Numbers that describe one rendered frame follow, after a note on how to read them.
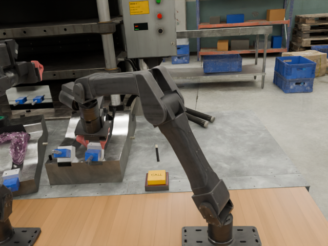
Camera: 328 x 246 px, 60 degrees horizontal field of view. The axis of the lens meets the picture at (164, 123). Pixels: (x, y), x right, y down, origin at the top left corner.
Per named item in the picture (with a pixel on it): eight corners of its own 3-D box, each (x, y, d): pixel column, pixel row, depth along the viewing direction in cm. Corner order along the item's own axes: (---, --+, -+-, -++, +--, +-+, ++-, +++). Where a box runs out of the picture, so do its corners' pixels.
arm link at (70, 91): (53, 107, 87) (52, 71, 81) (75, 98, 93) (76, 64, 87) (80, 123, 82) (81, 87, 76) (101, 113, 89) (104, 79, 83)
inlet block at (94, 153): (94, 171, 88) (95, 154, 87) (78, 170, 88) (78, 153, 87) (103, 157, 101) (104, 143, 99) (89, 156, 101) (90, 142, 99)
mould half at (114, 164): (122, 182, 101) (117, 148, 96) (50, 185, 102) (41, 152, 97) (136, 125, 147) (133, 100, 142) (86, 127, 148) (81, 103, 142)
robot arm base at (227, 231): (180, 206, 76) (180, 225, 69) (257, 205, 74) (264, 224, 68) (181, 229, 79) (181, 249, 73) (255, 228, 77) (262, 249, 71)
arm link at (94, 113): (74, 116, 88) (70, 98, 83) (88, 106, 91) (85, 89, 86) (90, 126, 85) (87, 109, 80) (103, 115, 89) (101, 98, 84)
